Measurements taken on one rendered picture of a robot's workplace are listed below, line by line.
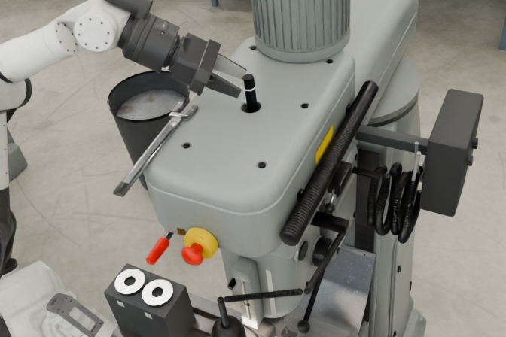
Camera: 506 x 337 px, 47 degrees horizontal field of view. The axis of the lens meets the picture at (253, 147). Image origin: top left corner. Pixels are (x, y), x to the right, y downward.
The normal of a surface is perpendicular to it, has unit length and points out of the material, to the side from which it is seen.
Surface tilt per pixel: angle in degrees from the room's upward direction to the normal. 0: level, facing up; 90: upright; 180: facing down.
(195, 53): 30
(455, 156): 90
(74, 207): 0
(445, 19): 0
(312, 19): 90
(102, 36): 81
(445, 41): 0
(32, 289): 58
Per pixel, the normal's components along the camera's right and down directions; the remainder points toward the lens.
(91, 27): -0.06, 0.54
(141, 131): -0.11, 0.71
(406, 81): -0.10, -0.75
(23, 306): 0.77, -0.33
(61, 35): 0.91, -0.33
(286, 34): -0.39, 0.64
